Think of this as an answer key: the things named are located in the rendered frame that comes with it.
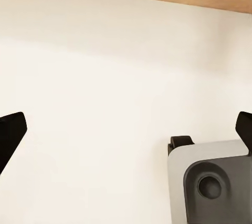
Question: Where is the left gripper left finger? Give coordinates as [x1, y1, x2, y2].
[0, 111, 27, 174]

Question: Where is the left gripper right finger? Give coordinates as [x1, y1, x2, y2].
[235, 111, 252, 154]

